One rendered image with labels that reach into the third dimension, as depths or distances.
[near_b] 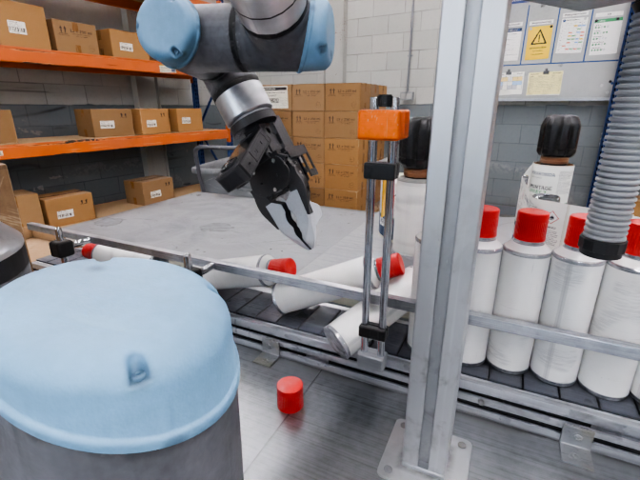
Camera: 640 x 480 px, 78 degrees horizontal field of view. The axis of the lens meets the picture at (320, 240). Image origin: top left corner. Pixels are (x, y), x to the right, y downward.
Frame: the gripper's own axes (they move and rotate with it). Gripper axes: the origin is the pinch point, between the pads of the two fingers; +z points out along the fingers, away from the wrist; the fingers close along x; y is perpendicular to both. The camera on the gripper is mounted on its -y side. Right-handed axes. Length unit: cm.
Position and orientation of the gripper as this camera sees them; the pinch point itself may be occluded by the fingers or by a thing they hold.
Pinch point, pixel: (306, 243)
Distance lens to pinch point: 59.0
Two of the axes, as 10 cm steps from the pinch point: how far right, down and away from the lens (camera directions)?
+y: 4.3, -2.9, 8.5
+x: -7.8, 3.5, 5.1
